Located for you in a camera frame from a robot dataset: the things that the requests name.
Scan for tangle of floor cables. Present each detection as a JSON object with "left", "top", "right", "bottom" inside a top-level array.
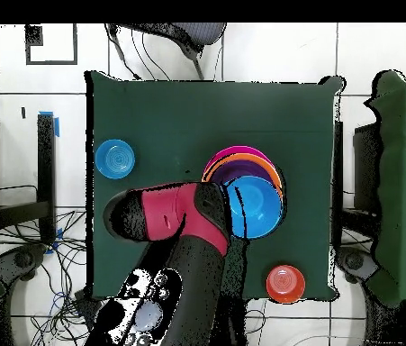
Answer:
[{"left": 0, "top": 185, "right": 99, "bottom": 346}]

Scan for black chair base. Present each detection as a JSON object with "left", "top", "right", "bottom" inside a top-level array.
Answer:
[
  {"left": 335, "top": 246, "right": 376, "bottom": 286},
  {"left": 0, "top": 243, "right": 50, "bottom": 289}
]

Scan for dark green tablecloth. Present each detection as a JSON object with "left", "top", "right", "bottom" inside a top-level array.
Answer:
[{"left": 84, "top": 69, "right": 346, "bottom": 302}]

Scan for medium blue bowl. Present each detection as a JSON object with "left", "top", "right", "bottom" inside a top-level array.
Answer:
[{"left": 223, "top": 175, "right": 284, "bottom": 240}]

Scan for grey mesh office chair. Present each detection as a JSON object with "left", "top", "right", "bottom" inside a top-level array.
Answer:
[{"left": 104, "top": 23, "right": 228, "bottom": 81}]

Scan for small blue bowl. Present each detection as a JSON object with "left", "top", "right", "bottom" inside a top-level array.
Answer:
[{"left": 95, "top": 139, "right": 136, "bottom": 180}]

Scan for black square floor frame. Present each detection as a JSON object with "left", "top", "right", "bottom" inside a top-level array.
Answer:
[{"left": 24, "top": 23, "right": 78, "bottom": 67}]

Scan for large orange bowl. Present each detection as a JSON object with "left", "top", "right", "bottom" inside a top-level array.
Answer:
[{"left": 203, "top": 152, "right": 284, "bottom": 203}]

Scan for small orange bowl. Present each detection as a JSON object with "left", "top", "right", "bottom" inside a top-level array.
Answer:
[{"left": 266, "top": 264, "right": 307, "bottom": 305}]

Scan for blue tape strip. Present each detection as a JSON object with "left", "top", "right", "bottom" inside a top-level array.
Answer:
[{"left": 39, "top": 110, "right": 60, "bottom": 139}]

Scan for purple bowl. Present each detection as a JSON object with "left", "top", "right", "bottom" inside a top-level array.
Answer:
[{"left": 210, "top": 159, "right": 272, "bottom": 187}]

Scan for large pink bowl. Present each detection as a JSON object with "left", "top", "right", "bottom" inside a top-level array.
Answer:
[{"left": 202, "top": 144, "right": 275, "bottom": 178}]

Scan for black metal stand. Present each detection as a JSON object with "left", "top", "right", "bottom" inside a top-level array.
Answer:
[{"left": 0, "top": 113, "right": 59, "bottom": 242}]

